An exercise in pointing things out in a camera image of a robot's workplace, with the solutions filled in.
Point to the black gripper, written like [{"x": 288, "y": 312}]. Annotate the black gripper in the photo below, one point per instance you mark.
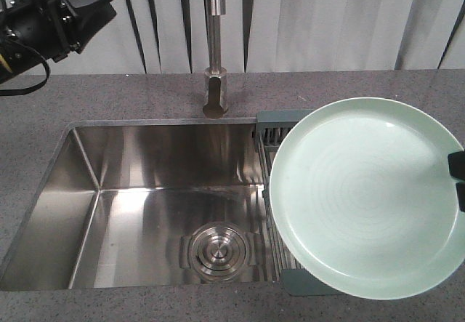
[{"x": 49, "y": 26}]

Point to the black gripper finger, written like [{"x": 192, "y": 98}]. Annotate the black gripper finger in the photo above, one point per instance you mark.
[
  {"x": 460, "y": 190},
  {"x": 456, "y": 165}
]

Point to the light green round plate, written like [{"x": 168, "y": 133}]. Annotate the light green round plate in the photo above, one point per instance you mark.
[{"x": 362, "y": 196}]

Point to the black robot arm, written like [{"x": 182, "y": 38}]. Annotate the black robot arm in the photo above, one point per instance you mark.
[{"x": 17, "y": 58}]

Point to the teal sink dry rack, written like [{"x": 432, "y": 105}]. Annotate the teal sink dry rack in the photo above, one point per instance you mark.
[{"x": 270, "y": 130}]

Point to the steel kitchen faucet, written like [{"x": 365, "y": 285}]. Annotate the steel kitchen faucet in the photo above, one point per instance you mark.
[{"x": 215, "y": 75}]

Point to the white pleated curtain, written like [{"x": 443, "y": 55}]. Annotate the white pleated curtain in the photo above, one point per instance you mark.
[{"x": 169, "y": 36}]

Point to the stainless steel sink basin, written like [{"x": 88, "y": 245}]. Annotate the stainless steel sink basin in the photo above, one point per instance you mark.
[{"x": 117, "y": 199}]

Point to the round steel sink drain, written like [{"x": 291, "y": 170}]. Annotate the round steel sink drain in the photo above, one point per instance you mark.
[{"x": 223, "y": 252}]

